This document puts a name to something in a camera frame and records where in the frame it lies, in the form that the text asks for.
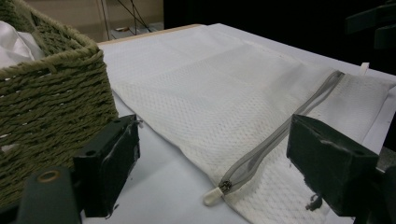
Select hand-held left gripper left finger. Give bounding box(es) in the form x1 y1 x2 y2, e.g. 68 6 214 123
73 114 141 218

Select thin black cables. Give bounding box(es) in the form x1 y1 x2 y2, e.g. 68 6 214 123
99 0 154 35

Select white mesh laundry bag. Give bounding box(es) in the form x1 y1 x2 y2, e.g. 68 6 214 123
110 40 396 224

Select white cloth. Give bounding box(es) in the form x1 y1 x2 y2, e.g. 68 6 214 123
0 21 46 69

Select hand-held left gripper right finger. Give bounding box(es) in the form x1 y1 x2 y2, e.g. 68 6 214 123
286 114 380 217

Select green woven basket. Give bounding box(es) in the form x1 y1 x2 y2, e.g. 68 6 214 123
0 0 120 208

